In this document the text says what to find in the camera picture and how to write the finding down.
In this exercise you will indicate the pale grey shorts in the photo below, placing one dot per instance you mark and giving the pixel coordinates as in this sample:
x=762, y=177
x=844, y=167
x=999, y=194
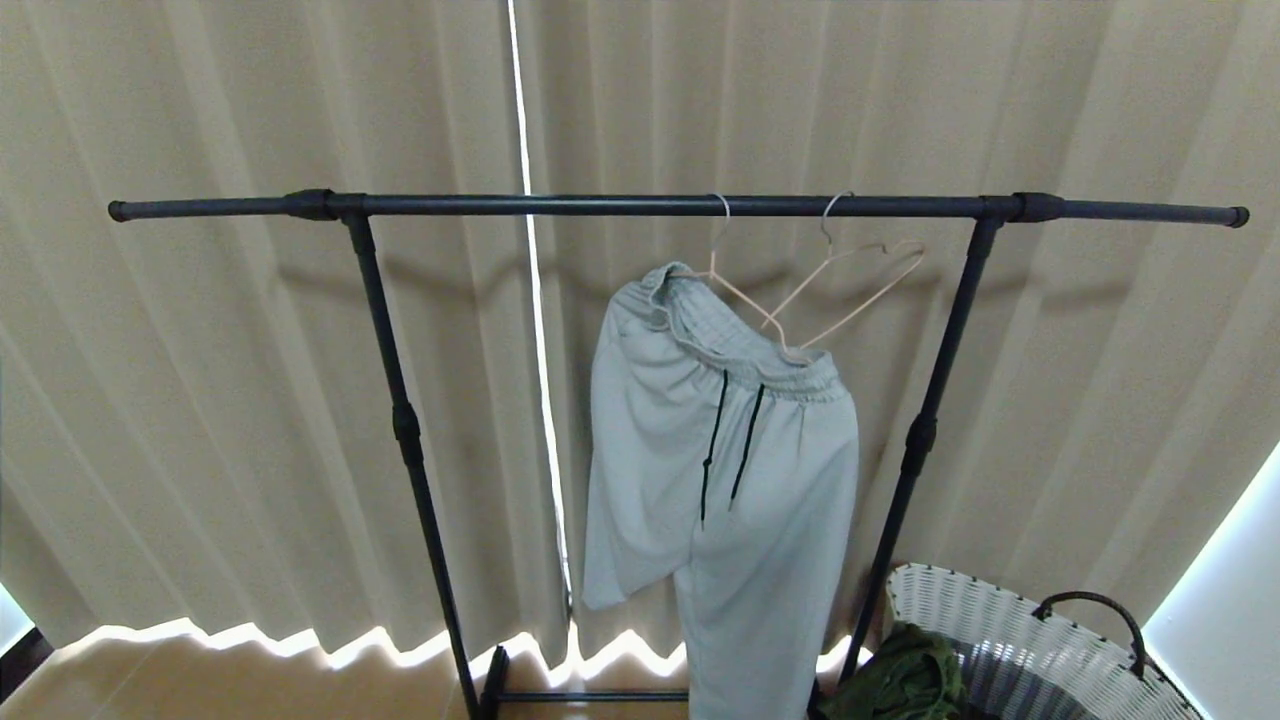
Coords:
x=660, y=450

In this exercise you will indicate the green garment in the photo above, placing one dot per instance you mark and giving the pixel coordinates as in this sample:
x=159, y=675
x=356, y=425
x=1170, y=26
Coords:
x=900, y=680

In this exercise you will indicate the white laundry basket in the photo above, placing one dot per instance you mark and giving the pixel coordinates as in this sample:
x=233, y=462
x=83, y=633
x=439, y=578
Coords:
x=1020, y=640

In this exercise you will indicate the pink clothes hanger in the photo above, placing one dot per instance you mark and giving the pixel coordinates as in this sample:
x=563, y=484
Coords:
x=745, y=302
x=860, y=302

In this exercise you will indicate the black clothes rack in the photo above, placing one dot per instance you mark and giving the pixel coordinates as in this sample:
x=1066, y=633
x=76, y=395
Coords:
x=550, y=206

